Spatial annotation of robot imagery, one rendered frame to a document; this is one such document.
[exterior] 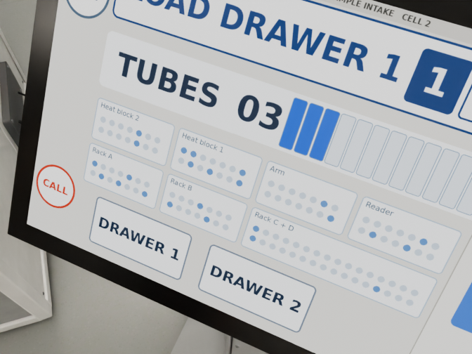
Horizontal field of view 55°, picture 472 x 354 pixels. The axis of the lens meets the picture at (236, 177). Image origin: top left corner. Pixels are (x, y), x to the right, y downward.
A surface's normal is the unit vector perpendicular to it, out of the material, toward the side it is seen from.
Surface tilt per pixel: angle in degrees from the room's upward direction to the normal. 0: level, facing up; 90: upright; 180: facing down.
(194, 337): 5
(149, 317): 0
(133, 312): 0
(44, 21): 50
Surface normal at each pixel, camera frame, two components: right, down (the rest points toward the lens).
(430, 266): -0.29, 0.26
